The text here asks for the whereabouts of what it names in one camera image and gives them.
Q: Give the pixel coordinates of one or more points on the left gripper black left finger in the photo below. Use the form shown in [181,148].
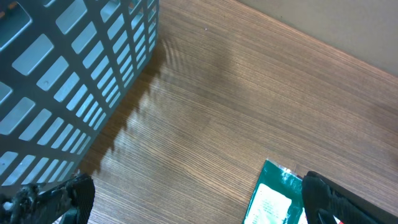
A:
[68,202]

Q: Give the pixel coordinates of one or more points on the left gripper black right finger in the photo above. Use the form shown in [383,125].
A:
[327,202]

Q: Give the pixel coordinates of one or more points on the green snack packet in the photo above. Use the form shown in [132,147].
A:
[277,197]

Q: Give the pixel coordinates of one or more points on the grey plastic mesh basket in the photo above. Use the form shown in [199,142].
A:
[65,66]

